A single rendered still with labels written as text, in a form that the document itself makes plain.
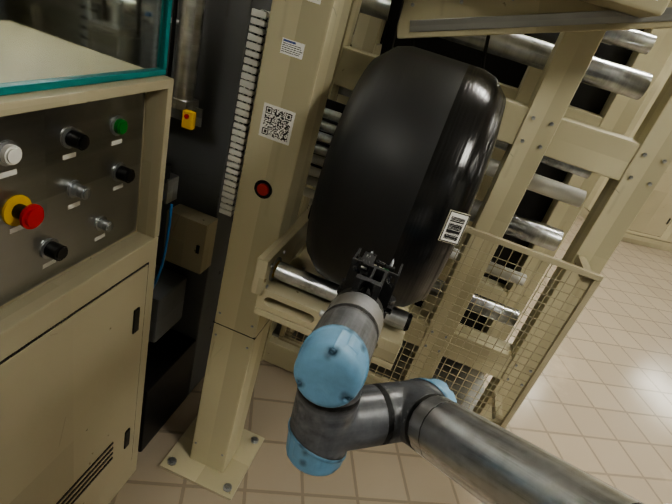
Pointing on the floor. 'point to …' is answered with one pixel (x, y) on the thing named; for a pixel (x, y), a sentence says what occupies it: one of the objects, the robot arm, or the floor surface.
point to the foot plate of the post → (180, 458)
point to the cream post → (265, 212)
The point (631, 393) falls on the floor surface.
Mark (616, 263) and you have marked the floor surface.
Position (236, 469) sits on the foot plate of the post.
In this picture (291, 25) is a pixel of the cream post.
